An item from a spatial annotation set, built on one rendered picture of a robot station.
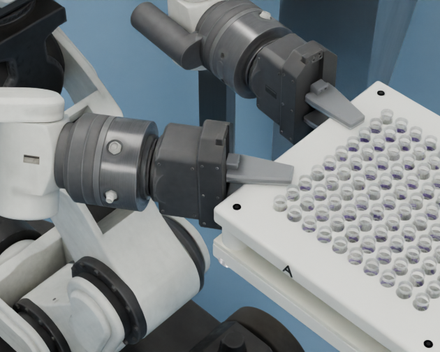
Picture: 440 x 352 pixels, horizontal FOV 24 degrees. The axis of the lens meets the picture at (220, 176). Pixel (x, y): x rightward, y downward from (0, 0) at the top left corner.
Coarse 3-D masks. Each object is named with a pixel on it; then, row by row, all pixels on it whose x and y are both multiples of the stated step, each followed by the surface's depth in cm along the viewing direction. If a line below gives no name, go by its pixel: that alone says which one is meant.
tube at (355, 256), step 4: (352, 248) 88; (356, 248) 88; (360, 248) 88; (352, 252) 89; (356, 252) 89; (360, 252) 88; (352, 256) 87; (356, 256) 89; (360, 256) 87; (348, 260) 88; (352, 260) 88; (356, 260) 87; (360, 260) 88; (352, 264) 88; (356, 264) 88
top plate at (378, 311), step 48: (384, 96) 103; (336, 144) 98; (240, 192) 94; (336, 192) 94; (384, 192) 94; (240, 240) 92; (288, 240) 90; (336, 288) 86; (384, 288) 86; (384, 336) 83; (432, 336) 83
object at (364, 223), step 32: (384, 128) 98; (352, 160) 96; (384, 160) 96; (416, 160) 97; (320, 192) 94; (352, 192) 92; (416, 192) 92; (352, 224) 90; (416, 224) 90; (384, 256) 87; (416, 256) 87
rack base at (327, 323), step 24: (216, 240) 96; (240, 264) 95; (264, 264) 94; (264, 288) 94; (288, 288) 92; (288, 312) 93; (312, 312) 90; (336, 312) 90; (336, 336) 89; (360, 336) 88
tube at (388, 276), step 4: (384, 272) 87; (388, 272) 87; (392, 272) 86; (384, 276) 87; (388, 276) 87; (392, 276) 87; (396, 276) 86; (380, 280) 87; (384, 280) 86; (388, 280) 86; (392, 280) 86; (384, 284) 86; (388, 284) 86; (392, 284) 86
